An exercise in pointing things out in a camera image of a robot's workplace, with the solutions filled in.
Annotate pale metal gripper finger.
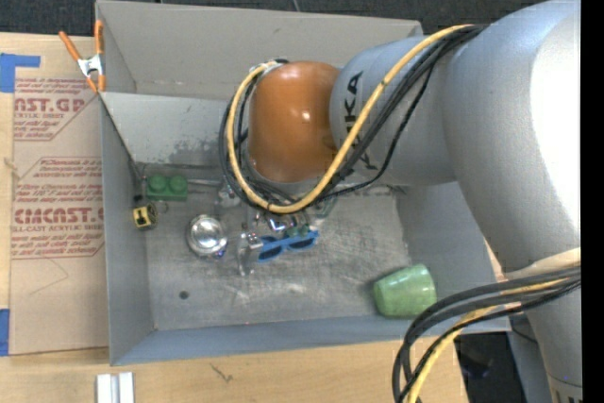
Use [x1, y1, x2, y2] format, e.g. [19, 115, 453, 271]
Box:
[237, 235, 264, 277]

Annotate blue sunglasses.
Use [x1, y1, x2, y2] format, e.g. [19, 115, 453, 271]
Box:
[257, 228, 321, 263]

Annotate clear glass cup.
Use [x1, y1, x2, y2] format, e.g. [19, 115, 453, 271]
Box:
[186, 213, 229, 260]

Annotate small clear glass thing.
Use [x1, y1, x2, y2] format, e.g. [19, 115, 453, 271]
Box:
[214, 183, 243, 216]

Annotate grey metal bin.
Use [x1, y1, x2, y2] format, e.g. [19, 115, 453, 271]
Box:
[93, 0, 513, 367]

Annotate green toy brick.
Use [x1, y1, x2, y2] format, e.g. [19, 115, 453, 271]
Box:
[145, 174, 190, 203]

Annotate yellow and black tape measure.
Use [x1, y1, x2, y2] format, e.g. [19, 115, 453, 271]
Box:
[132, 202, 159, 231]

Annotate green cup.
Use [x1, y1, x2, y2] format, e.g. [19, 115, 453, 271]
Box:
[373, 262, 439, 319]

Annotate brown cardboard board red print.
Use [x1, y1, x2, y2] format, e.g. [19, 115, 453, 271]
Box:
[0, 31, 111, 358]

